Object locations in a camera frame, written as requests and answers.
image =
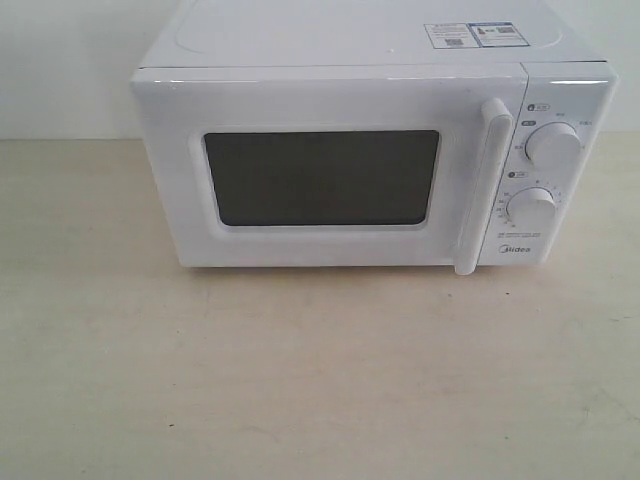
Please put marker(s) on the white microwave door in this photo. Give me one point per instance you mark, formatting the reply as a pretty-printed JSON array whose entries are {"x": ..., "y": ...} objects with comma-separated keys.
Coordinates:
[{"x": 329, "y": 166}]

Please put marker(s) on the white microwave oven body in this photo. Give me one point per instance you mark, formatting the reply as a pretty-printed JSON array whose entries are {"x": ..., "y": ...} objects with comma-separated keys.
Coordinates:
[{"x": 567, "y": 80}]

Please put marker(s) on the lower white control knob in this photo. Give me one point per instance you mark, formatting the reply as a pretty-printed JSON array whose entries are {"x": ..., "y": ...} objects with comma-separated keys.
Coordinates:
[{"x": 532, "y": 208}]

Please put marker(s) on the white control knob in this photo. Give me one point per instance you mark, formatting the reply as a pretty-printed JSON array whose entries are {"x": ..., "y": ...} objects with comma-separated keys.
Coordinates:
[
  {"x": 553, "y": 145},
  {"x": 532, "y": 208}
]

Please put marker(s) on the white warning label sticker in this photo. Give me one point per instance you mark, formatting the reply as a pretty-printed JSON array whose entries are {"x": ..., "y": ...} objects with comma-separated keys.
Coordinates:
[{"x": 451, "y": 36}]

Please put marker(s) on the upper white control knob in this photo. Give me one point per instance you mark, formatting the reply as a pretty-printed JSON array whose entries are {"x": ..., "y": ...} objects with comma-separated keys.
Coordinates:
[{"x": 553, "y": 145}]

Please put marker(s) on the blue energy label sticker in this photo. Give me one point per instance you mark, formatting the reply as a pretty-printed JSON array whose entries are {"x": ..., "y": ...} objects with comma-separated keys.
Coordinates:
[{"x": 497, "y": 35}]

